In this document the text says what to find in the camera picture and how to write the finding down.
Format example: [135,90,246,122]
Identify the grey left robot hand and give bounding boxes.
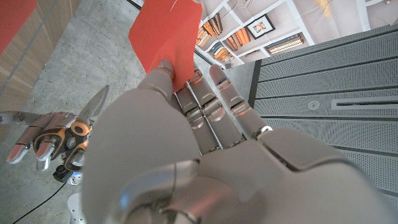
[80,58,398,224]

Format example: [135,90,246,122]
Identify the black orange scissors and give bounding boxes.
[32,84,110,170]

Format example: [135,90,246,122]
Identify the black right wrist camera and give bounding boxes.
[52,164,74,184]

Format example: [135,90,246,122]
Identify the red origami paper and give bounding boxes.
[127,0,203,93]

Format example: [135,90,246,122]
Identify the printed bookshelf backdrop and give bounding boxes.
[169,0,398,68]

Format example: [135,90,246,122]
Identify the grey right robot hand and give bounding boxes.
[0,110,94,172]

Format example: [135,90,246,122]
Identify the red notebook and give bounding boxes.
[0,0,38,55]

